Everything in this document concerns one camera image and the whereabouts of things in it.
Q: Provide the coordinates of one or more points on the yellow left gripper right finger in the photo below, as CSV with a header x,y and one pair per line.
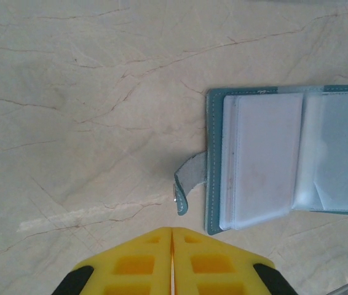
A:
x,y
217,267

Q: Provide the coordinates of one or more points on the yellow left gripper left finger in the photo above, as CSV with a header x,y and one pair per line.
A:
x,y
131,267

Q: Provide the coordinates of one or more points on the teal leather card holder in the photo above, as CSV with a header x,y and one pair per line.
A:
x,y
215,153

